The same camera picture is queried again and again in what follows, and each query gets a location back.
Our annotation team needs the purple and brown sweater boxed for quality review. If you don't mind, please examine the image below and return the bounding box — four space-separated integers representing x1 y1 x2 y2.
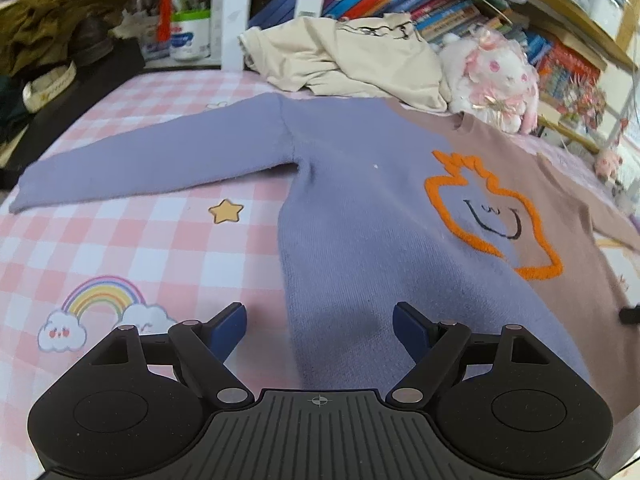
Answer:
10 93 639 419

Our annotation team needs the pink checkered desk mat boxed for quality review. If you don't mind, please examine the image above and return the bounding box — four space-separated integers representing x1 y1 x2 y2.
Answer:
1 72 639 479

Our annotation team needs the small pink pig toy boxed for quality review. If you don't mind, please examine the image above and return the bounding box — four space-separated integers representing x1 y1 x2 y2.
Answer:
593 148 624 183

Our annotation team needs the red box of books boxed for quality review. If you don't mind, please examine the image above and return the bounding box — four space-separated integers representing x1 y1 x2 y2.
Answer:
537 42 601 113

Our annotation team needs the pink white plush bunny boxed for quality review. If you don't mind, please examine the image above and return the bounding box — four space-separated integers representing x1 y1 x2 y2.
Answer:
438 26 539 134

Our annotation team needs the cream printed garment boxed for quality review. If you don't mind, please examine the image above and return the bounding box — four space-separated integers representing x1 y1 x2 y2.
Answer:
239 13 451 114

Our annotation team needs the white green-lid jar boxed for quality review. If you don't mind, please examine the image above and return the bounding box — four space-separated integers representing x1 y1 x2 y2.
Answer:
169 9 210 62

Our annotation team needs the row of colourful books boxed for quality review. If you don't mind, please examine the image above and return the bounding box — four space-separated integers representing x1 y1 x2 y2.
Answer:
246 0 551 66

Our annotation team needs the olive green cloth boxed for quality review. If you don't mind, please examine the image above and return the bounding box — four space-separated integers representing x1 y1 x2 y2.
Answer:
1 0 128 76

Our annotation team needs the red hanging tassel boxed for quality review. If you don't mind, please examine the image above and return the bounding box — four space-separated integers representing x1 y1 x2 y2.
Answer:
156 0 172 44

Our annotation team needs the white watch strap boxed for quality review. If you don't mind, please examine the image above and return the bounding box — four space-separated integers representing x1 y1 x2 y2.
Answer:
22 62 79 114

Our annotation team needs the white bookshelf frame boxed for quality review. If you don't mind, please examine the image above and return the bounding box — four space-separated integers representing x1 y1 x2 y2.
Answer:
60 0 640 74

